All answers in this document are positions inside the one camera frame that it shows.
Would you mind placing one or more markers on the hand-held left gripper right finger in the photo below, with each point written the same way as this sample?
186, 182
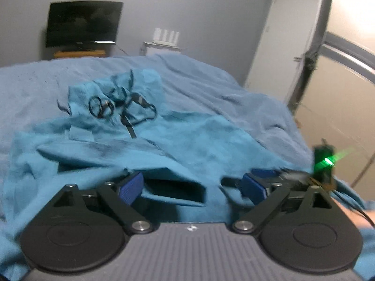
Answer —
253, 189

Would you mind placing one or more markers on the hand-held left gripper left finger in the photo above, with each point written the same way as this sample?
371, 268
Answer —
130, 188

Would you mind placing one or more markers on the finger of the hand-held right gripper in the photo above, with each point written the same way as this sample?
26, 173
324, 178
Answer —
231, 182
263, 173

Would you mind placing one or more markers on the person's right forearm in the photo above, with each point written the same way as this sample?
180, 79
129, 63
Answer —
353, 214

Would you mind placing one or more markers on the beige sliding wardrobe door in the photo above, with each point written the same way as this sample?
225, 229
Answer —
339, 93

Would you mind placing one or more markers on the light blue bed blanket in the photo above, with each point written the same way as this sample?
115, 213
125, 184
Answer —
205, 76

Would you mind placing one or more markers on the dark vertical pole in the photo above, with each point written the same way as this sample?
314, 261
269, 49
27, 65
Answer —
315, 55

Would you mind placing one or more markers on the white door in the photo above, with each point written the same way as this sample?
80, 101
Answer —
281, 41

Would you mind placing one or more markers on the white small cabinet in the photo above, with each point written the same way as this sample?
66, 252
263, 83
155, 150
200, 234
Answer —
162, 49

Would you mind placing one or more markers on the wooden television stand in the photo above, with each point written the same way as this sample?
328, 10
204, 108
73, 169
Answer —
79, 53

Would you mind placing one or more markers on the white router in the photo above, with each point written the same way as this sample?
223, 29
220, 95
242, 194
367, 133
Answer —
165, 36

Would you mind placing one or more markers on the black television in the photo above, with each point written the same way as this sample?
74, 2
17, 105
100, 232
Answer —
83, 23

